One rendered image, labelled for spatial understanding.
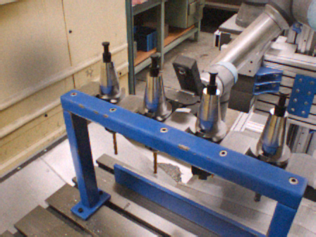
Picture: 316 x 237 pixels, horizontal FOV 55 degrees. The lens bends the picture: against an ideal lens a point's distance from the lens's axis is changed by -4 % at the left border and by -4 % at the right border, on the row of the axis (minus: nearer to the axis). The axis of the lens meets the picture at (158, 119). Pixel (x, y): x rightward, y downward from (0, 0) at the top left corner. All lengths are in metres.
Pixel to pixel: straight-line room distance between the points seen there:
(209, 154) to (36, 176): 0.71
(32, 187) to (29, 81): 0.33
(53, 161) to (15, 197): 0.17
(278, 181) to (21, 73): 0.76
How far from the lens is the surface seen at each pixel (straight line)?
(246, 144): 0.53
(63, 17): 1.04
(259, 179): 0.46
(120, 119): 0.56
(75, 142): 0.69
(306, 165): 0.52
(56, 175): 1.09
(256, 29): 0.95
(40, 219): 0.86
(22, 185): 1.06
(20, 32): 0.95
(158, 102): 0.56
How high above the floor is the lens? 1.53
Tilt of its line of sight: 34 degrees down
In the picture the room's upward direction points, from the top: straight up
